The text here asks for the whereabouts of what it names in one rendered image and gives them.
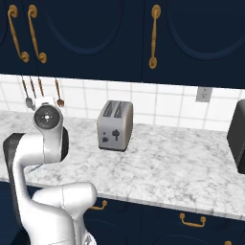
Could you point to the hanging silver spoon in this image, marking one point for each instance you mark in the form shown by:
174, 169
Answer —
29, 102

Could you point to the navy wall cupboard door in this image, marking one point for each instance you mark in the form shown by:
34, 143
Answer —
4, 35
89, 35
197, 38

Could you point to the silver two-slot toaster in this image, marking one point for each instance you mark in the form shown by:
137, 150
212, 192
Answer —
115, 134

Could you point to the navy drawer front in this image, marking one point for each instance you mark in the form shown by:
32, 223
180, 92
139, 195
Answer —
118, 223
197, 234

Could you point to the grey wall outlet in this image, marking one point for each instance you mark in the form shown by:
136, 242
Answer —
204, 94

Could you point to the navy base cupboard front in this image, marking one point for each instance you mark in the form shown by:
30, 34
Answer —
6, 210

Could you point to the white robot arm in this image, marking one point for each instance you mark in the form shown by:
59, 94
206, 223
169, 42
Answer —
51, 204

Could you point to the black appliance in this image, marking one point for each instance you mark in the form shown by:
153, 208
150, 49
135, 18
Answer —
238, 137

